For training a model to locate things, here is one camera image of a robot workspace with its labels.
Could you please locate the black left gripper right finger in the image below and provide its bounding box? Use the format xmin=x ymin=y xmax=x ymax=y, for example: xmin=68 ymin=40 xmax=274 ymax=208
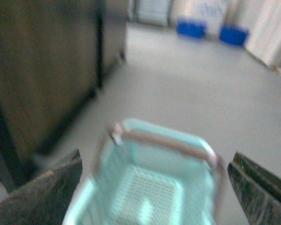
xmin=227 ymin=152 xmax=281 ymax=225

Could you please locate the blue crate left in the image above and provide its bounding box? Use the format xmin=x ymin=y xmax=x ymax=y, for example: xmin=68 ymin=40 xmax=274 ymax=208
xmin=177 ymin=20 xmax=207 ymax=39

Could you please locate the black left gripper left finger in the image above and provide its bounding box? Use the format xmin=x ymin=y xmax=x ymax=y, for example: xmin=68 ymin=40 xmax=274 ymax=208
xmin=0 ymin=150 xmax=82 ymax=225

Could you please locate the light blue plastic basket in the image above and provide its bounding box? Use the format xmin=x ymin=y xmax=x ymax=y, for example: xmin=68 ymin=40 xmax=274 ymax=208
xmin=63 ymin=118 xmax=222 ymax=225

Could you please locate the blue crate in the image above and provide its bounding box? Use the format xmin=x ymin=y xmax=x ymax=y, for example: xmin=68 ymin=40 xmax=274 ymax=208
xmin=219 ymin=26 xmax=249 ymax=46
xmin=177 ymin=20 xmax=207 ymax=39

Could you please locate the dark display shelf unit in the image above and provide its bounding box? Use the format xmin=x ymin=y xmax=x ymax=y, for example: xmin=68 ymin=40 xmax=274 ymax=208
xmin=0 ymin=0 xmax=128 ymax=193

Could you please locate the grey basket handle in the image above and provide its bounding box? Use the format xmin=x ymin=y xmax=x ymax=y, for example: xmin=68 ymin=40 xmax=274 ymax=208
xmin=93 ymin=123 xmax=225 ymax=188

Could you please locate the blue crate right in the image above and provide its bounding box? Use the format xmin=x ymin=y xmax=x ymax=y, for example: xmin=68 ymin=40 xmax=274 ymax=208
xmin=219 ymin=26 xmax=249 ymax=46

